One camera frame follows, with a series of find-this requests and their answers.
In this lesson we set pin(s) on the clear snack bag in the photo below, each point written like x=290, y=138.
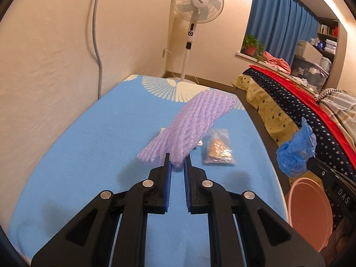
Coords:
x=218, y=148

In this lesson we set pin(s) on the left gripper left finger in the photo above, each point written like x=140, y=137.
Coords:
x=111, y=229

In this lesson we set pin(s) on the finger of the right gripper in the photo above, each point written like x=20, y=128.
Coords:
x=319, y=165

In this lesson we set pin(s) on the blue plastic bag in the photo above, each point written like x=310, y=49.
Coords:
x=292, y=155

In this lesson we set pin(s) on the blue curtain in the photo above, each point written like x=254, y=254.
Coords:
x=280, y=24

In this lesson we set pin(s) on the pink trash bin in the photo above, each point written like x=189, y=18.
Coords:
x=309, y=212

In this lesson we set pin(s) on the wooden bookshelf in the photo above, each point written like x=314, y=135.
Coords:
x=327, y=35

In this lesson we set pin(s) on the striped grey pillow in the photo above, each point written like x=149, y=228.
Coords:
x=339, y=105

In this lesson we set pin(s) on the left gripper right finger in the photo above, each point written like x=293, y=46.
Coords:
x=243, y=229

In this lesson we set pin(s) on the pink clothes pile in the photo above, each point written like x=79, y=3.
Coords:
x=278, y=63

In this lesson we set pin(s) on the grey cardboard box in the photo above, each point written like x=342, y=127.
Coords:
x=308, y=52

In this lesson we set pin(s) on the red blanket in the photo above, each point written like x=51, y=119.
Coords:
x=311, y=97

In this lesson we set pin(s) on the purple foam net sleeve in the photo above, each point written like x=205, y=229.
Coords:
x=191, y=124

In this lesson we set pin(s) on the white standing fan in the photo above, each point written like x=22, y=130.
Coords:
x=196, y=12

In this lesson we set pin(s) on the clear storage box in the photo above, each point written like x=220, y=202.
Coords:
x=311, y=75

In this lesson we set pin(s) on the potted green plant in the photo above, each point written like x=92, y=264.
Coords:
x=253, y=47

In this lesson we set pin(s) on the right hand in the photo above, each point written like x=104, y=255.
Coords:
x=337, y=241

